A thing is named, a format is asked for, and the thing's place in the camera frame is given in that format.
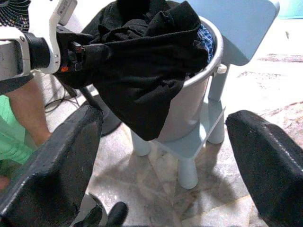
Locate light blue plastic stool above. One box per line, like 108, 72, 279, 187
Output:
131, 0, 280, 190

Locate black standing fan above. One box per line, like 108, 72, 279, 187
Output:
0, 0, 123, 137

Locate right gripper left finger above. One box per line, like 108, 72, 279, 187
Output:
0, 105, 104, 227

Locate grey plastic bucket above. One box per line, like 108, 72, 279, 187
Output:
155, 16, 225, 142

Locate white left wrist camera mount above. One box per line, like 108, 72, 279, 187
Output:
48, 0, 78, 74

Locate blue checked garment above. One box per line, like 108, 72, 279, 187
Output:
196, 25, 216, 65

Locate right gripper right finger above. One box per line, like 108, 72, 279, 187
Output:
225, 109, 303, 227

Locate person in green shorts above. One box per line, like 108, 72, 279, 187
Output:
0, 79, 53, 190

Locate black garment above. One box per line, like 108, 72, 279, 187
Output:
81, 0, 216, 142

